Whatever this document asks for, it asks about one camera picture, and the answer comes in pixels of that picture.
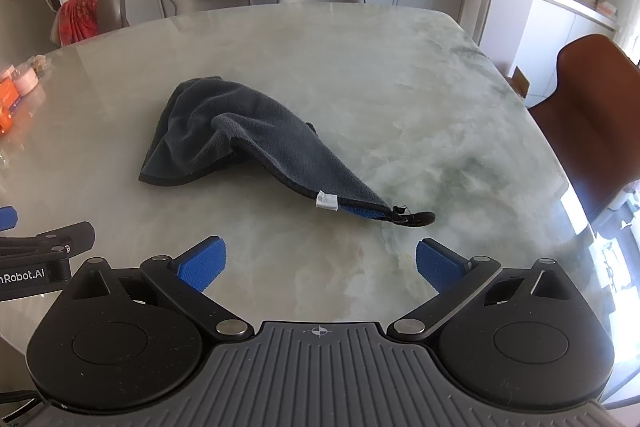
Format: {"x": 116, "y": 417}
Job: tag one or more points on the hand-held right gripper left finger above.
{"x": 200, "y": 264}

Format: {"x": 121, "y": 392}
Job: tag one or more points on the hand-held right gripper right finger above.
{"x": 439, "y": 263}

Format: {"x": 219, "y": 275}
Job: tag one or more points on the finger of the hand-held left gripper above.
{"x": 60, "y": 239}
{"x": 6, "y": 218}

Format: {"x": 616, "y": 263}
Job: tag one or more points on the grey and blue towel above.
{"x": 210, "y": 127}

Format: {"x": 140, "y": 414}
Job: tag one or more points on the orange and pink packets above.
{"x": 6, "y": 99}

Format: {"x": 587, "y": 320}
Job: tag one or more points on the pink round jar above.
{"x": 26, "y": 85}

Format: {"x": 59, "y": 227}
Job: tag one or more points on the cardboard box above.
{"x": 520, "y": 82}

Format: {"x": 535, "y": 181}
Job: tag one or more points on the brown leather chair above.
{"x": 595, "y": 117}

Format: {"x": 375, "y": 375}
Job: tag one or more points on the red patterned cloth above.
{"x": 80, "y": 17}

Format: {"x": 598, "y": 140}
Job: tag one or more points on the grey chair with red cloth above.
{"x": 114, "y": 4}

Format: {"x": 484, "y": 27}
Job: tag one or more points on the white counter cabinet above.
{"x": 555, "y": 37}

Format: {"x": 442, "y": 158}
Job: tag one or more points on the pink flat box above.
{"x": 607, "y": 8}

